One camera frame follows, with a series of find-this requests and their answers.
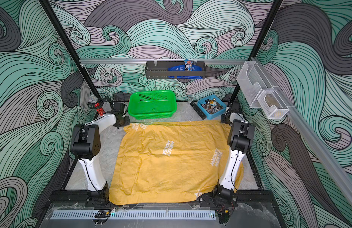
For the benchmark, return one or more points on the blue tray with small parts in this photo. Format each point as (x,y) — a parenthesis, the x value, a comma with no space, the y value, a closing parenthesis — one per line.
(211,106)

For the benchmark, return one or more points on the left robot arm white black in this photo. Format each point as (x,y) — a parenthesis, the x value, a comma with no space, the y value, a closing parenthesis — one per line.
(86,145)

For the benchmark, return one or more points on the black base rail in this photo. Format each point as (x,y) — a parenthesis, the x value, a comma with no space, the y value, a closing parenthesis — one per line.
(161,198)

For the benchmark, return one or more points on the small clear wall bin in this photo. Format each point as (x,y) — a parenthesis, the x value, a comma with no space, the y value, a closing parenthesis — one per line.
(272,104)

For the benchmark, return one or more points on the green plastic basket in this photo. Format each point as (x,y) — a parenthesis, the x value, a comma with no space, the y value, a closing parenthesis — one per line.
(152,104)

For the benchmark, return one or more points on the black remote control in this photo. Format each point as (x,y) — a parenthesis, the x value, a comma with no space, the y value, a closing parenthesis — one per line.
(197,109)

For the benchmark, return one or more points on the yellow pillowcase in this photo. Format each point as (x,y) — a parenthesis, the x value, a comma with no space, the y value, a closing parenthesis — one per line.
(185,158)

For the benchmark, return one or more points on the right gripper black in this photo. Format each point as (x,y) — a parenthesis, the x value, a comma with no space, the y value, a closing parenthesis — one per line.
(226,118)

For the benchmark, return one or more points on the blue snack packet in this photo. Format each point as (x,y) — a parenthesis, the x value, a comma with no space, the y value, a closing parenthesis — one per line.
(188,65)

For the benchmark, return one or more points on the black wall shelf basket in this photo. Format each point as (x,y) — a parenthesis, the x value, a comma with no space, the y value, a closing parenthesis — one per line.
(160,71)

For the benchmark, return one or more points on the large clear wall bin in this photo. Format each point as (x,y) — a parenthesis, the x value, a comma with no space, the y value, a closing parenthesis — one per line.
(253,79)

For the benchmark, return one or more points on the aluminium wall rail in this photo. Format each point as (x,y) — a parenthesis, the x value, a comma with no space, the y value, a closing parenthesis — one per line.
(144,61)

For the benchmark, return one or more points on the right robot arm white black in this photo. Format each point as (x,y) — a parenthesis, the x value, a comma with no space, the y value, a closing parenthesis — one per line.
(239,140)

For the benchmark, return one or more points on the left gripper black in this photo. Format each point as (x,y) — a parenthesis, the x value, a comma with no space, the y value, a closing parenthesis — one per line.
(127,123)

